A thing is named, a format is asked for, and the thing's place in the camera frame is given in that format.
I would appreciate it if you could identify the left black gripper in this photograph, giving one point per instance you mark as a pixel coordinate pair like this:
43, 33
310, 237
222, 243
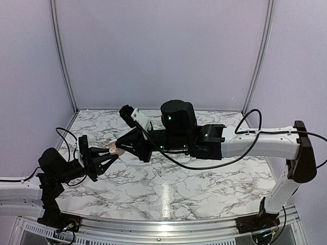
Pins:
88, 165

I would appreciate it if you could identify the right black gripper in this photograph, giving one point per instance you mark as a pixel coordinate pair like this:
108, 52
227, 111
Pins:
139, 150

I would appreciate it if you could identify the pink earbud charging case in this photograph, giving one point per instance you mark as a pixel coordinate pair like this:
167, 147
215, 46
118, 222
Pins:
113, 149

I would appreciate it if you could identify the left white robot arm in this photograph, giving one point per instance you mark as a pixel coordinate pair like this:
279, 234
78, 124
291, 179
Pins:
36, 195

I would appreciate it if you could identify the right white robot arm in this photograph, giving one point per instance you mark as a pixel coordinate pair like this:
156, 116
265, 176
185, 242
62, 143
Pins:
217, 141

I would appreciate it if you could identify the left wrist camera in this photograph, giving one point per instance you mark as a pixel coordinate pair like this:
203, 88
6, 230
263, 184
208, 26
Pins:
79, 155

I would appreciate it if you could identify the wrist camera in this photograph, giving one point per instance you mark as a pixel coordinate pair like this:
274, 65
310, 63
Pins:
134, 118
79, 155

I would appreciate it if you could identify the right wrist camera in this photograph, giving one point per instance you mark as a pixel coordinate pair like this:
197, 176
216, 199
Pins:
134, 118

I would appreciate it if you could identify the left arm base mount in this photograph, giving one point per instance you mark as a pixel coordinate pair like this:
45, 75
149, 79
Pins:
53, 217

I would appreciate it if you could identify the front aluminium rail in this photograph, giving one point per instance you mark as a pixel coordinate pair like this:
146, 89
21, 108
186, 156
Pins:
95, 230

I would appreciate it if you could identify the left aluminium frame post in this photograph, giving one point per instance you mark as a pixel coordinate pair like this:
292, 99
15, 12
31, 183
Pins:
61, 56

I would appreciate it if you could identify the aluminium frame post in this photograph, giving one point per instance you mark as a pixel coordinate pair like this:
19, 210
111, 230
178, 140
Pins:
261, 55
61, 56

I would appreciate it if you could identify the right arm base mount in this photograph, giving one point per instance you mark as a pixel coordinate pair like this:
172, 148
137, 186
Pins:
259, 221

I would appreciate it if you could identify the right aluminium frame post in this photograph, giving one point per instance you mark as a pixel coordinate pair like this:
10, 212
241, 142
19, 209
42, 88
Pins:
261, 55

